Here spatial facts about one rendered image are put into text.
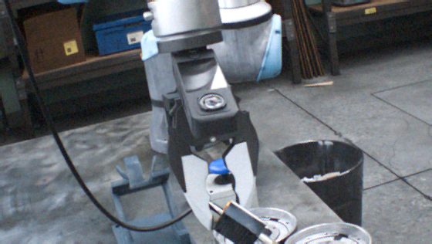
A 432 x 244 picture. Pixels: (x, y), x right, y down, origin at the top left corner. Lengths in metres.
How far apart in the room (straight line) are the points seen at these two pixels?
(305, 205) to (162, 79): 0.40
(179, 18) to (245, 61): 0.50
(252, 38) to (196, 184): 0.49
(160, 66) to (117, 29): 3.02
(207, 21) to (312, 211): 0.36
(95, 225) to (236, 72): 0.39
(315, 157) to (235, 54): 1.12
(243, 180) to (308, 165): 1.53
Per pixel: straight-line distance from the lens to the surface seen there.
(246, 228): 0.69
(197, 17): 0.65
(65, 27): 4.13
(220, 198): 0.90
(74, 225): 1.00
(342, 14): 4.48
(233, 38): 1.13
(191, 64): 0.65
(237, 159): 0.69
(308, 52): 4.53
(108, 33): 4.19
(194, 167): 0.68
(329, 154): 2.19
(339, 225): 0.78
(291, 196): 0.96
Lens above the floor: 1.21
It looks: 18 degrees down
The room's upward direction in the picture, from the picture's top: 10 degrees counter-clockwise
